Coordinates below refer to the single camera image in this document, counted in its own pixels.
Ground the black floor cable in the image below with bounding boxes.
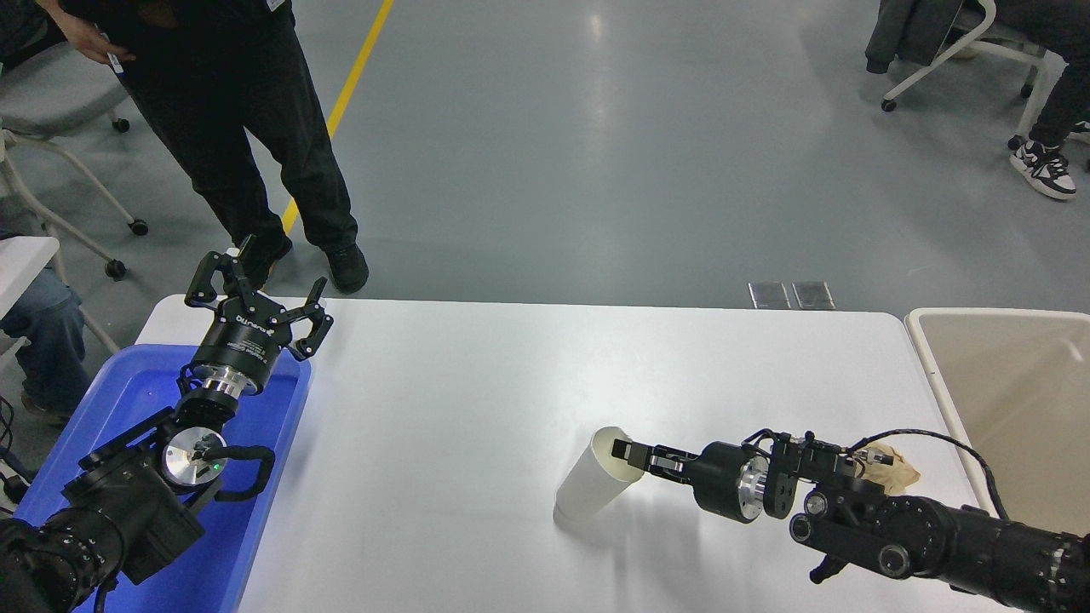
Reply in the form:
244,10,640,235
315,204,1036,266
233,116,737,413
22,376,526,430
0,396,35,512

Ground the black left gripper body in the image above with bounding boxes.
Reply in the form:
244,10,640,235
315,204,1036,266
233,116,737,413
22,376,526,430
191,295,290,383

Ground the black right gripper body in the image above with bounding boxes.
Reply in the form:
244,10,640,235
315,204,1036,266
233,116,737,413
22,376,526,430
686,441,754,522

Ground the large pale bin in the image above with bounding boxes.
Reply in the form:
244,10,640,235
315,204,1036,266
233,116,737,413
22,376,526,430
904,307,1090,537

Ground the person's hand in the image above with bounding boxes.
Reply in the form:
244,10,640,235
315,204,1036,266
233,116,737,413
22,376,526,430
65,20,137,68

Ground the dark grey jacket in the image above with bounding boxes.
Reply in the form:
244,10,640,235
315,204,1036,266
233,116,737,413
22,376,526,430
865,0,972,76

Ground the white framed wheeled chair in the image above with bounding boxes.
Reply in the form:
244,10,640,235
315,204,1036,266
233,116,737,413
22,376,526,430
881,0,1065,150

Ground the seated person with sneakers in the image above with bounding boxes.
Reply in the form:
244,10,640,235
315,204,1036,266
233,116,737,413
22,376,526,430
992,0,1090,201

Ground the grey wheeled office chair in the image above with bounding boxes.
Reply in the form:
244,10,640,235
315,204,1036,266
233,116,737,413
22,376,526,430
0,0,150,282

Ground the blue plastic tray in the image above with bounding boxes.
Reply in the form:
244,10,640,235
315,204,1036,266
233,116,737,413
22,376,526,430
13,343,313,613

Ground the standing person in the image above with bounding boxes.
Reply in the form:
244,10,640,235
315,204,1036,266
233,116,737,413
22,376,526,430
34,0,370,295

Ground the seated person in jeans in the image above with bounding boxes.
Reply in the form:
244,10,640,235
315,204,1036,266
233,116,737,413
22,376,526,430
0,268,93,427

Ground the white paper cup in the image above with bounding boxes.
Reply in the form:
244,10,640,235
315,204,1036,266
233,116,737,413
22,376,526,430
554,426,648,524

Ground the crumpled tan paper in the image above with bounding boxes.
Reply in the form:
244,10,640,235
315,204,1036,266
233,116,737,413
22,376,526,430
860,440,922,496

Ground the small white side table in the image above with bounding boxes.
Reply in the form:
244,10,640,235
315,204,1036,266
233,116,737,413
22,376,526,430
0,236,62,323

